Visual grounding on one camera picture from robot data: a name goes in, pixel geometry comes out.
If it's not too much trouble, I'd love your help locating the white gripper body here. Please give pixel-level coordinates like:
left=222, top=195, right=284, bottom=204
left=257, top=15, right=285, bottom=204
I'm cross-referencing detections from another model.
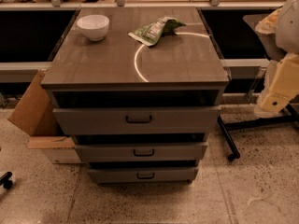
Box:
left=259, top=53, right=299, bottom=113

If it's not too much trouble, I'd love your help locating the grey drawer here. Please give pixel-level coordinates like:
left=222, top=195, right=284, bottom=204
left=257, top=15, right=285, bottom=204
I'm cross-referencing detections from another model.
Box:
left=88, top=167, right=198, bottom=184
left=75, top=142, right=207, bottom=162
left=53, top=106, right=220, bottom=135

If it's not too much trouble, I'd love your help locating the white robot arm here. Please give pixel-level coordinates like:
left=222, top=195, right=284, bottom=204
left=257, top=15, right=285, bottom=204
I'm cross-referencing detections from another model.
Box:
left=254, top=0, right=299, bottom=118

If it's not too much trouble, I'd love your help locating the grey top drawer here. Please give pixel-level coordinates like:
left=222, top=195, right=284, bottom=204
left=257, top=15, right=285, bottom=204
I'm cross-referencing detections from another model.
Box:
left=53, top=106, right=220, bottom=135

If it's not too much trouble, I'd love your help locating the grey drawer cabinet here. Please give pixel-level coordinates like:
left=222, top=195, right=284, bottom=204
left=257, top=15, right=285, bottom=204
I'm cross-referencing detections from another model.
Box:
left=41, top=7, right=229, bottom=171

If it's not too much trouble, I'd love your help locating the grey bottom drawer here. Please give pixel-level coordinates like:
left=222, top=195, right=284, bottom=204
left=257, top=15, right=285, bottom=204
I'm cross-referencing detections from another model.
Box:
left=88, top=167, right=198, bottom=184

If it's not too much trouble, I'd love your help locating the black stand with tray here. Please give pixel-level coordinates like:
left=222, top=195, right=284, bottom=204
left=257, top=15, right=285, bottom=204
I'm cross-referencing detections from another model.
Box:
left=217, top=13, right=299, bottom=162

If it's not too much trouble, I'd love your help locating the green snack bag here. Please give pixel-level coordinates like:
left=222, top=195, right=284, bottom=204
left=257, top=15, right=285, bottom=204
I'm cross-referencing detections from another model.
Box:
left=128, top=17, right=185, bottom=47

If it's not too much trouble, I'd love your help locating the white ceramic bowl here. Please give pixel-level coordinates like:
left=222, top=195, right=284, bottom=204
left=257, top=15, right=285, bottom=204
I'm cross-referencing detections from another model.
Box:
left=77, top=15, right=109, bottom=41

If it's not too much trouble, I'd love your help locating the brown cardboard box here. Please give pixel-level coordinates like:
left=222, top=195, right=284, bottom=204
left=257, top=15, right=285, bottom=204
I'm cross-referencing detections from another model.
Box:
left=7, top=69, right=82, bottom=165

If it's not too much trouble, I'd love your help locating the black chair caster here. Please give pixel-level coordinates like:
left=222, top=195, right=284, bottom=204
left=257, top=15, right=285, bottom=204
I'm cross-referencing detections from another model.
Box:
left=0, top=172, right=13, bottom=189

